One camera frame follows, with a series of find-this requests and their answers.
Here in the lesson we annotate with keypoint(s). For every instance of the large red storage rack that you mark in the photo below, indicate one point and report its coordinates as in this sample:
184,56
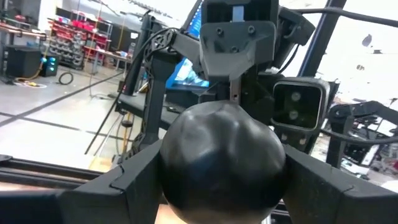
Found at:
77,40

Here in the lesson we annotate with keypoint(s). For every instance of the black toy avocado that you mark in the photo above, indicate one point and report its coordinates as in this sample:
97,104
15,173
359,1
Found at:
220,161

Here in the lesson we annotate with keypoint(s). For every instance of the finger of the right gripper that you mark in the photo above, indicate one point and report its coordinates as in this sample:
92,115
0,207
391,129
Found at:
236,49

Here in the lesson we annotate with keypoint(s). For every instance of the black aluminium rig frame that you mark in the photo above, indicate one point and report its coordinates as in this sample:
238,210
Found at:
321,37

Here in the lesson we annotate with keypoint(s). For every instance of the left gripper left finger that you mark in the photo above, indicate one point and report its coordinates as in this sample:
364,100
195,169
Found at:
77,202

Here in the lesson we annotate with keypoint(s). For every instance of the blue-lit black device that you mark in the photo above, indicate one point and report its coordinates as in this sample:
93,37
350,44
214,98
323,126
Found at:
49,67

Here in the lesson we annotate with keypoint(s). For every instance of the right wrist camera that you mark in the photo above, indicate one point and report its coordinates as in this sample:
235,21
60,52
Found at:
298,104

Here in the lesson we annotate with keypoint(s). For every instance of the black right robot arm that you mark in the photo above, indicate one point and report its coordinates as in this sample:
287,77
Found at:
158,93

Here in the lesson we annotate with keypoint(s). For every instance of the black speaker box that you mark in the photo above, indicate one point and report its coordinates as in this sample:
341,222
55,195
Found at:
23,62

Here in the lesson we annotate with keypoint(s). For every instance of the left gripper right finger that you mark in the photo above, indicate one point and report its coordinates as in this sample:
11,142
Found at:
335,205

